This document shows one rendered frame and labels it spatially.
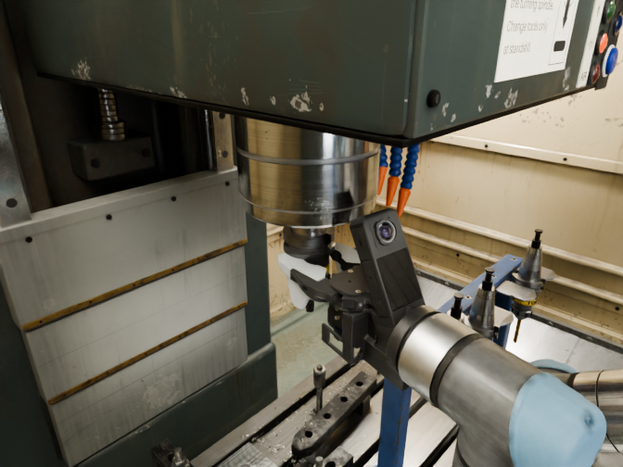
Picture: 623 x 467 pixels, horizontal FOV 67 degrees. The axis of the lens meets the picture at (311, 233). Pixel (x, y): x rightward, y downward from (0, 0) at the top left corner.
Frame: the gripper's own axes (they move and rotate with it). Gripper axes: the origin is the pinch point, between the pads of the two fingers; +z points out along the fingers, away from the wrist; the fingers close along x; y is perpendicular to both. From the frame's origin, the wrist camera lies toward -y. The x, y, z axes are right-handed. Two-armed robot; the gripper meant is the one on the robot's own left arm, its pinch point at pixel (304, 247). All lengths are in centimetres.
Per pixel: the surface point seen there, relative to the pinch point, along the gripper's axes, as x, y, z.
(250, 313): 17, 44, 50
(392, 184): 14.1, -5.7, -0.5
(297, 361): 44, 87, 70
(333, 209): -2.3, -8.6, -8.7
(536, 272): 55, 20, -2
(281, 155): -6.5, -14.2, -5.7
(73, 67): -18.0, -20.4, 25.0
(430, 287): 88, 62, 50
